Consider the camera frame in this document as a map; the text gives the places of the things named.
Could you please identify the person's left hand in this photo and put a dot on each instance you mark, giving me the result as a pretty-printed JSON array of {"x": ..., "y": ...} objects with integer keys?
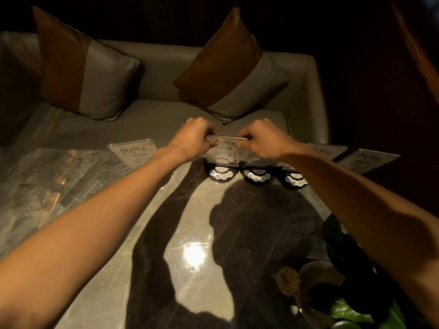
[{"x": 190, "y": 138}]

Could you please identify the person's right hand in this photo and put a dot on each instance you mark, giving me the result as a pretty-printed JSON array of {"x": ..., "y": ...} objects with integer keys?
[{"x": 265, "y": 138}]

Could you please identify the person's left fingers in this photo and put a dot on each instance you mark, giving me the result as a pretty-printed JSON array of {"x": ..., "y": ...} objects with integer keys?
[{"x": 210, "y": 135}]

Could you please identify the person's right fingers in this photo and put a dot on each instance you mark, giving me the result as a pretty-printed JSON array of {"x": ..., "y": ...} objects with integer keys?
[{"x": 246, "y": 138}]

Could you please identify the clear acrylic table sign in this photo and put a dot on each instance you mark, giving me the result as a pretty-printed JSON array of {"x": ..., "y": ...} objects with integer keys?
[
  {"x": 327, "y": 151},
  {"x": 367, "y": 160},
  {"x": 135, "y": 154},
  {"x": 223, "y": 149}
]

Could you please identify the person's right forearm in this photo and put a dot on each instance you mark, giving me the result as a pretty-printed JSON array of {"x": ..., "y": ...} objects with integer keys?
[{"x": 370, "y": 215}]

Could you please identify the person's left forearm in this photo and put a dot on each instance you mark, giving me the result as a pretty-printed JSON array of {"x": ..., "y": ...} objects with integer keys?
[{"x": 85, "y": 229}]

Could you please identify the black call button base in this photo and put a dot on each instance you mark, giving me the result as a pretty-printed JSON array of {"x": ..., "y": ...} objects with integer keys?
[
  {"x": 222, "y": 173},
  {"x": 259, "y": 175},
  {"x": 295, "y": 178}
]

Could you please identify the grey upholstered sofa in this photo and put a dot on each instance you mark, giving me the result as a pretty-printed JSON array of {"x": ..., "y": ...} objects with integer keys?
[{"x": 164, "y": 99}]

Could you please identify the brown and grey cushion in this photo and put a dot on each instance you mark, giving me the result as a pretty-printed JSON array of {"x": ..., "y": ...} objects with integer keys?
[
  {"x": 85, "y": 68},
  {"x": 229, "y": 71}
]

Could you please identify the yellow flower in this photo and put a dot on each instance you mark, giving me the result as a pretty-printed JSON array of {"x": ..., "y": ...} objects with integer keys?
[{"x": 287, "y": 280}]

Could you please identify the white flower vase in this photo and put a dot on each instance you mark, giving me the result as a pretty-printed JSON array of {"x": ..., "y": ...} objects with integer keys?
[{"x": 317, "y": 291}]

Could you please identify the green leaves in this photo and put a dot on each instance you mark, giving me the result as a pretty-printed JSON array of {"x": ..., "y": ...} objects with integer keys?
[{"x": 356, "y": 270}]

